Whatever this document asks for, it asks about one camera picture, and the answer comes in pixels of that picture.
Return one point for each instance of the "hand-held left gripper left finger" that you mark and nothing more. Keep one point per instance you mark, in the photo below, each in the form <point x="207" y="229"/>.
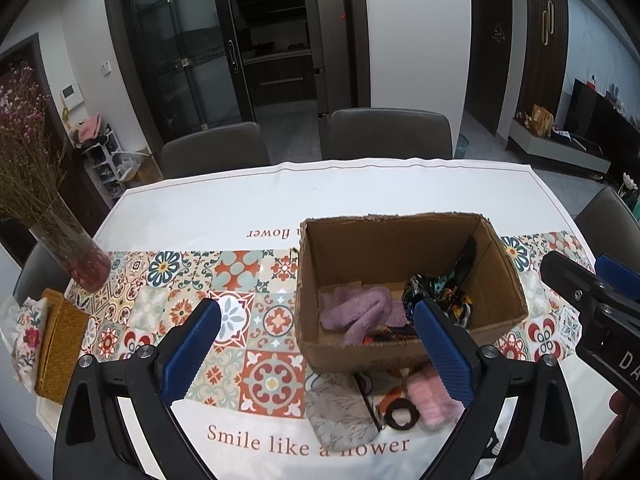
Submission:
<point x="192" y="352"/>

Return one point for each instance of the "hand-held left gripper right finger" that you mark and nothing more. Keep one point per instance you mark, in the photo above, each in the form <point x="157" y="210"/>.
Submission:
<point x="445" y="352"/>

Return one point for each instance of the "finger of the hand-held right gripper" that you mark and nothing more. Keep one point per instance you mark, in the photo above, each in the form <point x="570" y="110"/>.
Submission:
<point x="567" y="275"/>
<point x="617" y="275"/>

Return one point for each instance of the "brown cardboard box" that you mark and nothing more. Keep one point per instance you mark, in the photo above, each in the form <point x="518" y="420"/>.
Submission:
<point x="350" y="355"/>

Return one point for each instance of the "person's right hand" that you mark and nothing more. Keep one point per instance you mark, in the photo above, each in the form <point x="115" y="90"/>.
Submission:
<point x="622" y="425"/>

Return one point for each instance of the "dark patterned silk scarf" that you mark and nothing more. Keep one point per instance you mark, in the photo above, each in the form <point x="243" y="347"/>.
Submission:
<point x="465" y="305"/>

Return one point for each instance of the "grey dining chair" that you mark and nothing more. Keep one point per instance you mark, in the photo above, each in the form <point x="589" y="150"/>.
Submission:
<point x="610" y="220"/>
<point x="37" y="275"/>
<point x="385" y="132"/>
<point x="215" y="152"/>

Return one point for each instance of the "pink fuzzy sock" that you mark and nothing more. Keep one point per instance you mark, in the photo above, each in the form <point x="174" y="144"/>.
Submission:
<point x="435" y="410"/>

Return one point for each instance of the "orange white cloth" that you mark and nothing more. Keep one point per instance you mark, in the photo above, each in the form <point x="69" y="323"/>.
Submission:
<point x="385" y="390"/>

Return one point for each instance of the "purple fuzzy cloth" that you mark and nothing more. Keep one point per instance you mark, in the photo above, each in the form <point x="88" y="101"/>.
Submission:
<point x="360" y="310"/>

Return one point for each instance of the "grey leaf-print pouch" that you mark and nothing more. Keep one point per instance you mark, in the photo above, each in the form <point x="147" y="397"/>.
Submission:
<point x="340" y="415"/>

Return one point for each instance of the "white tv cabinet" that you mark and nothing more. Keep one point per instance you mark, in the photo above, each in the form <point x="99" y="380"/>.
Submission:
<point x="555" y="150"/>

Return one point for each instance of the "woven yellow tissue box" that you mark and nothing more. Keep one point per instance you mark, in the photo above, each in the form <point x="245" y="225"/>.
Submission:
<point x="60" y="345"/>

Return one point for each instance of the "white tile-print tablecloth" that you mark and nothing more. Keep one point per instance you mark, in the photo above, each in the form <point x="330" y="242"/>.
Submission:
<point x="225" y="200"/>

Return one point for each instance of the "yellow paper bag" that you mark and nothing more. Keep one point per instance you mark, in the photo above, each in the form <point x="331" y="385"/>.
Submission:
<point x="541" y="120"/>

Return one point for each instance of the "black television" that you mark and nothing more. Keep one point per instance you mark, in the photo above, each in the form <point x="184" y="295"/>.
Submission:
<point x="600" y="115"/>

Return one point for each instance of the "white floral cloth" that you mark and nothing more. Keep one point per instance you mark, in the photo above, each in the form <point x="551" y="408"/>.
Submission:
<point x="30" y="340"/>

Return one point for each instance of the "teal waste bin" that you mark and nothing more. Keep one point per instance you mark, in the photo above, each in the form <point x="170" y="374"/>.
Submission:
<point x="461" y="147"/>

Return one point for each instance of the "small brown carton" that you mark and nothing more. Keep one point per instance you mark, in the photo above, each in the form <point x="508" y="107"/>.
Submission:
<point x="148" y="170"/>

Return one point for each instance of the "white shoe rack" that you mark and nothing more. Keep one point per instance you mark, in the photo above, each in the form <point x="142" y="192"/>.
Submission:
<point x="102" y="165"/>

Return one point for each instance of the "dark plain door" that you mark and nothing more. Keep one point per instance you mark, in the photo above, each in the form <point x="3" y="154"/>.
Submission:
<point x="490" y="50"/>

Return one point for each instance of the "pink hat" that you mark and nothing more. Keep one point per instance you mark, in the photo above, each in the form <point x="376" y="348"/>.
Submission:
<point x="89" y="129"/>

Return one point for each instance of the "dried pink flowers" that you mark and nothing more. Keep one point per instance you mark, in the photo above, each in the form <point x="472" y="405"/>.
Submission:
<point x="25" y="160"/>

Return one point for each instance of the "white intercom panel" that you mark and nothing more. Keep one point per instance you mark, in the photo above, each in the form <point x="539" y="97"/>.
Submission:
<point x="71" y="96"/>

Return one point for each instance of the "dark glass sliding door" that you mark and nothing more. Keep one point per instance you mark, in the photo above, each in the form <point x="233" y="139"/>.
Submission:
<point x="175" y="45"/>

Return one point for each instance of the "white light switch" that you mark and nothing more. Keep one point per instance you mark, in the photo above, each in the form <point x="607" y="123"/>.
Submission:
<point x="105" y="69"/>

